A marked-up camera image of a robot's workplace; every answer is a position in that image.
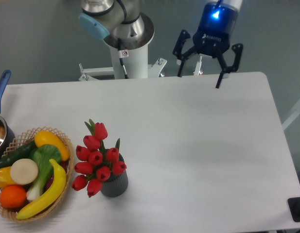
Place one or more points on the red tulip bouquet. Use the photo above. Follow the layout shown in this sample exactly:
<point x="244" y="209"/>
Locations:
<point x="96" y="161"/>

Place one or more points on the woven wicker basket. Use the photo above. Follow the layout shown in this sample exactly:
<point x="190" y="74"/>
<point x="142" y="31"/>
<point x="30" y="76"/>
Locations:
<point x="25" y="138"/>

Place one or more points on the yellow bell pepper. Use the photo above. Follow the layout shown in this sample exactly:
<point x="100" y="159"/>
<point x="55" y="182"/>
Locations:
<point x="5" y="177"/>

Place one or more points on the green bok choy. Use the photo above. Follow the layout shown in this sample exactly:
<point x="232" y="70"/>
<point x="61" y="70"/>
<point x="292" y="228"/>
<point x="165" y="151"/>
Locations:
<point x="41" y="157"/>

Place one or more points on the blue handled saucepan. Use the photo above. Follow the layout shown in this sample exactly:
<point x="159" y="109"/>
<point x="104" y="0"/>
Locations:
<point x="6" y="134"/>

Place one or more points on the black device at edge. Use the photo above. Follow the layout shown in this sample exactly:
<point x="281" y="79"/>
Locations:
<point x="294" y="206"/>

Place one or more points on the orange fruit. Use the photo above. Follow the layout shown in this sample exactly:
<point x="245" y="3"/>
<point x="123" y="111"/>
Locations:
<point x="12" y="196"/>

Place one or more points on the dark grey ribbed vase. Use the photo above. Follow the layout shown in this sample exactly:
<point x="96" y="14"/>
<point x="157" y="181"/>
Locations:
<point x="115" y="185"/>

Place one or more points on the yellow banana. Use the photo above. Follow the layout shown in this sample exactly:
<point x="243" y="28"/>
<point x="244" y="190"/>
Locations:
<point x="47" y="198"/>

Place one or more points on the white frame at right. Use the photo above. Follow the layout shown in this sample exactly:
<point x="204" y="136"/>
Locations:
<point x="292" y="115"/>

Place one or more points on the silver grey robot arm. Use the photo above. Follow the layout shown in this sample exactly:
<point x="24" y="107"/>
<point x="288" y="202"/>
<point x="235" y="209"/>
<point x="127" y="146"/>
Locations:
<point x="128" y="32"/>

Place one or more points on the green cucumber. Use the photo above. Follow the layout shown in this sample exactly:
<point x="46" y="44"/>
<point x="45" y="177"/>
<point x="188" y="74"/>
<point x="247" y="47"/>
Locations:
<point x="21" y="152"/>

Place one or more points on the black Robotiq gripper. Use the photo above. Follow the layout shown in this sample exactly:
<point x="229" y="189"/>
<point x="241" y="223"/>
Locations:
<point x="215" y="29"/>

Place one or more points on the beige round disc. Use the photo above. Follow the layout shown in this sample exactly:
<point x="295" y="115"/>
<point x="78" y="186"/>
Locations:
<point x="24" y="171"/>

